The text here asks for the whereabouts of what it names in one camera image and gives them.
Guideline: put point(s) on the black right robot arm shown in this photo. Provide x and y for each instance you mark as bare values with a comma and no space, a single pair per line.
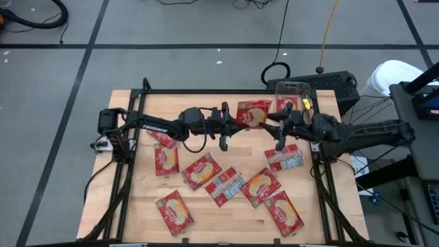
370,133

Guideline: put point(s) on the dark laptop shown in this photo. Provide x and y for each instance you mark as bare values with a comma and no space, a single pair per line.
425,103

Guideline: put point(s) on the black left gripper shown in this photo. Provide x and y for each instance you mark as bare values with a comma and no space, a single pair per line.
214,121

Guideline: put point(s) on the black metal table frame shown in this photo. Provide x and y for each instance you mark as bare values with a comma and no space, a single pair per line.
223,91

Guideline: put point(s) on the black pole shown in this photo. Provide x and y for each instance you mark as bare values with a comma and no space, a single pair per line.
425,77

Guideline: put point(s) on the black keyboard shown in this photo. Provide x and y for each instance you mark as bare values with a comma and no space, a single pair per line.
433,202

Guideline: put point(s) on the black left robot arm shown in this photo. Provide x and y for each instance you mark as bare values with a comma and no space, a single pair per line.
154,125

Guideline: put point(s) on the clear plastic basket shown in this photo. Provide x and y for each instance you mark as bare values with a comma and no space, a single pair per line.
293,90

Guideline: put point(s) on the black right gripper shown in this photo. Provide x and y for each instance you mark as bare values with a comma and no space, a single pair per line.
298,125

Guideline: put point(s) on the grey cart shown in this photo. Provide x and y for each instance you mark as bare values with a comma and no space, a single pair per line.
422,144

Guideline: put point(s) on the white paper sheet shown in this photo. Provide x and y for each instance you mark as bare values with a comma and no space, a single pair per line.
360,169

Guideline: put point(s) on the red popcorn bag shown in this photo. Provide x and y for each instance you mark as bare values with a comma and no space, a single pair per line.
260,187
164,140
284,158
224,187
200,171
175,212
284,213
252,115
286,103
166,160

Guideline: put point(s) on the yellow tag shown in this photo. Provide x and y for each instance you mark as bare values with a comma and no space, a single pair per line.
306,104

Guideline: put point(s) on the small blue item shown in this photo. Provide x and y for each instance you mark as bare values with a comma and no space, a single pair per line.
376,199

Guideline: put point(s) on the white chair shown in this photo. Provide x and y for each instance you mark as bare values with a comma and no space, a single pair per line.
394,73

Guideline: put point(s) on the black computer tower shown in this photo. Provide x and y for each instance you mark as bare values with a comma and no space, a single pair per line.
329,82

